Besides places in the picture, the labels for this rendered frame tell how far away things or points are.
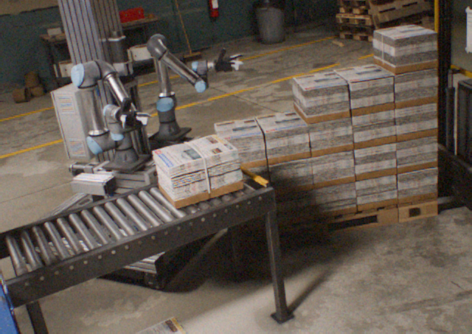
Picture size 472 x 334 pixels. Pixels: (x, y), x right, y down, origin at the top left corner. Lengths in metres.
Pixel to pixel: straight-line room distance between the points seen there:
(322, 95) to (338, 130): 0.27
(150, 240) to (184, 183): 0.34
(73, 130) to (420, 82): 2.27
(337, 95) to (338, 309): 1.32
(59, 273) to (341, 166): 2.03
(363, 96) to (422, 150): 0.59
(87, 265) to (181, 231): 0.46
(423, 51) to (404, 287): 1.47
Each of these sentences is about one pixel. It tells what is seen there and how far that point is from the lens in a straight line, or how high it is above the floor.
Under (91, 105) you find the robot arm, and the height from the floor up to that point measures 1.23.
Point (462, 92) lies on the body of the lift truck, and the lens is 4.58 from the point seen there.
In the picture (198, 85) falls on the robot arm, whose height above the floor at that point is 1.13.
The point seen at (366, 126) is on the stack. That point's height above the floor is 0.75.
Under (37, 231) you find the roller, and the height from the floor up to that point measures 0.80.
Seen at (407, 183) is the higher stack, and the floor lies 0.29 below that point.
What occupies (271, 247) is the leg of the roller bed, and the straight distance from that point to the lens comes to 3.10.
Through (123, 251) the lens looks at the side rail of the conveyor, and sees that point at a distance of 2.73.
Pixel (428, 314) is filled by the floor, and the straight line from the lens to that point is 3.39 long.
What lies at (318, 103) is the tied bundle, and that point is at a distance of 3.73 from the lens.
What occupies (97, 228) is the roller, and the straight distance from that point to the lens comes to 2.91.
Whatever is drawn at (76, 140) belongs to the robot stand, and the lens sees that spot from 3.96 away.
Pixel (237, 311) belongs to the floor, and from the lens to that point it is 3.48.
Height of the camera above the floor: 2.06
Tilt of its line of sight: 22 degrees down
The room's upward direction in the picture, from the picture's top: 8 degrees counter-clockwise
